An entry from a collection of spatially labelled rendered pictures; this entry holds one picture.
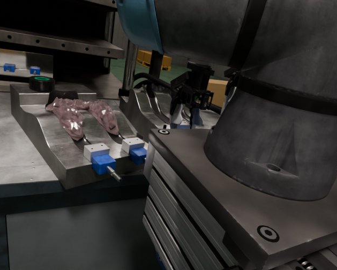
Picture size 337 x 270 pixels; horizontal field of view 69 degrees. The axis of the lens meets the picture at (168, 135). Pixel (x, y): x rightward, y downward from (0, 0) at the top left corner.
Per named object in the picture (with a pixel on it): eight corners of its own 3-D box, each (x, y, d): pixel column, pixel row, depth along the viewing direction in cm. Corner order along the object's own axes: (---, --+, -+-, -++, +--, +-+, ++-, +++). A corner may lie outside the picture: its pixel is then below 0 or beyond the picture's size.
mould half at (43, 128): (154, 166, 73) (160, 132, 69) (65, 189, 55) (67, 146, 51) (81, 110, 105) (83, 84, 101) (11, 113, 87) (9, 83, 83)
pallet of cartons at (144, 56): (171, 71, 890) (173, 58, 873) (147, 68, 842) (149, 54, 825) (155, 64, 993) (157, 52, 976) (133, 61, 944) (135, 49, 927)
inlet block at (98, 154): (128, 187, 56) (131, 167, 54) (109, 193, 53) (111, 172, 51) (100, 160, 64) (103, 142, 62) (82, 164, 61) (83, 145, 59)
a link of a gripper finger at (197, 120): (197, 138, 75) (197, 110, 71) (188, 130, 80) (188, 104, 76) (206, 135, 76) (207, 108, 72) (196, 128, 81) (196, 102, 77)
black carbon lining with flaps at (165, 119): (205, 132, 88) (212, 107, 85) (165, 132, 81) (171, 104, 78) (166, 102, 117) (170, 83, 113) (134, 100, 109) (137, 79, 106)
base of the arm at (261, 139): (356, 192, 28) (402, 111, 25) (266, 211, 21) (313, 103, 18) (260, 136, 40) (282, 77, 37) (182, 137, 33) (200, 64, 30)
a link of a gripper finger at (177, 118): (170, 135, 71) (185, 106, 69) (162, 127, 76) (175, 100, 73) (179, 138, 72) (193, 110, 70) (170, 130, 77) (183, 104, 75)
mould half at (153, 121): (223, 156, 89) (234, 122, 84) (158, 159, 77) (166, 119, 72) (167, 110, 129) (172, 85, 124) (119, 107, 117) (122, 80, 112)
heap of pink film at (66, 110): (125, 134, 76) (128, 110, 73) (67, 142, 64) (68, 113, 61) (88, 106, 92) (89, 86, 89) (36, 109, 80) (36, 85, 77)
